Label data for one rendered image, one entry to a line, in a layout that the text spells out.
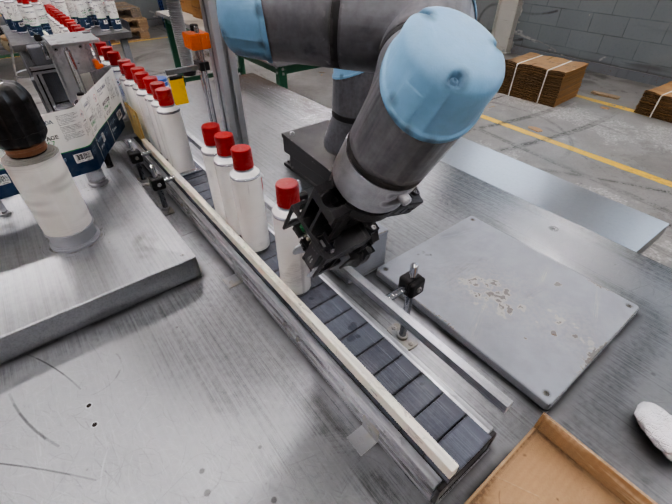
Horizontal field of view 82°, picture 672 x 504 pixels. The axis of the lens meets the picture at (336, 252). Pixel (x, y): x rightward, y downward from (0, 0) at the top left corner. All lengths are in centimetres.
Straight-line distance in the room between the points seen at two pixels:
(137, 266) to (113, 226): 16
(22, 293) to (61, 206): 16
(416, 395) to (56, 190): 69
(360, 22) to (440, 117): 13
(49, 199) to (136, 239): 16
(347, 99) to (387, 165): 67
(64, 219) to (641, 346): 102
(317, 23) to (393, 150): 13
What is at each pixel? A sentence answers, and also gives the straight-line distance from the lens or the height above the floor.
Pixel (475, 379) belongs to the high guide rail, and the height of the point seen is 96.
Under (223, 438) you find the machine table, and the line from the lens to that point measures 60.
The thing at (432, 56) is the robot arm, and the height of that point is 130.
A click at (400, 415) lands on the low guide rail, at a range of 50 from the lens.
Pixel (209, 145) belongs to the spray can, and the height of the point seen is 105.
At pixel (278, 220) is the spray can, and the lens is 56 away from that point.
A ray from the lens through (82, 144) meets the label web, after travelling 107.
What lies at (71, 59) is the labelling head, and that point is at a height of 110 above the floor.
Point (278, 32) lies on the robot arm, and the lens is 38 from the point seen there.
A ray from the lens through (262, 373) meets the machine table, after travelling 64.
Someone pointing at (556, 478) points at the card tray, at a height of 83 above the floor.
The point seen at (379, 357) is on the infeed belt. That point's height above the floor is 88.
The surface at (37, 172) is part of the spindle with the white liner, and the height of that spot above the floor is 105.
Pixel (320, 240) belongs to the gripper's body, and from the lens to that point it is 41.
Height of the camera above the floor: 136
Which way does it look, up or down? 40 degrees down
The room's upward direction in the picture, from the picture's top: straight up
